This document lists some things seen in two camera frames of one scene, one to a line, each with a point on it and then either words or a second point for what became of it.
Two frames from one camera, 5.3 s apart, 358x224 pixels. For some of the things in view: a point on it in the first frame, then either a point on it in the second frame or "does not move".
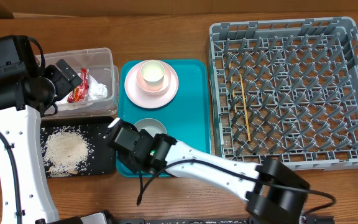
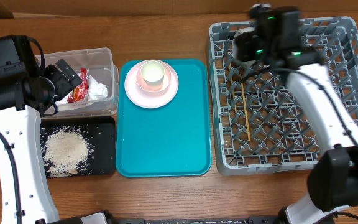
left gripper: x=65 y=85 does not move
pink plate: x=148 y=99 does not move
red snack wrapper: x=80 y=93 does not move
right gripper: x=132 y=158 to x=246 y=45
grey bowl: x=151 y=126 to x=235 y=56
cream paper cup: x=153 y=73 does not move
